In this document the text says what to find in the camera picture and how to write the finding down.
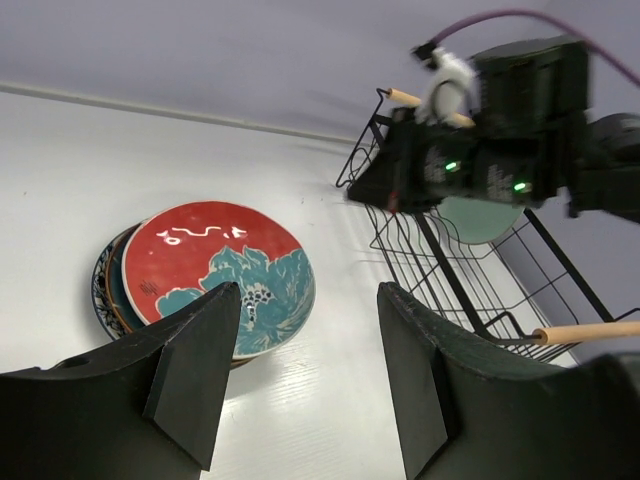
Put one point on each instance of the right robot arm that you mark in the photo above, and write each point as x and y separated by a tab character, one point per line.
508	127

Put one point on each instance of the blue white floral plate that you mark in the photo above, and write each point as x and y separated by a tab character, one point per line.
102	300

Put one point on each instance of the grey deer snowflake plate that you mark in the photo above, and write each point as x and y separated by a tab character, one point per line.
120	300

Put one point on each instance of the black wire dish rack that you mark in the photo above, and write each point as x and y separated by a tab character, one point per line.
501	289

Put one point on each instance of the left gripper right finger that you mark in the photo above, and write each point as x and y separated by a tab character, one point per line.
468	409

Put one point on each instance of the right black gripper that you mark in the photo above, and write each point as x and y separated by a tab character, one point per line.
394	180

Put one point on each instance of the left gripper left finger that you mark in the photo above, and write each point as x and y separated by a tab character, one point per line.
146	406

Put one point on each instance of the red teal flower plate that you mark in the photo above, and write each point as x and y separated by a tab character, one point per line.
179	254

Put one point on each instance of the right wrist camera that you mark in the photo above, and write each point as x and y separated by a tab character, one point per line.
452	78

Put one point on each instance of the green leaf plate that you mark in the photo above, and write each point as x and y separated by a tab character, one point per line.
476	222

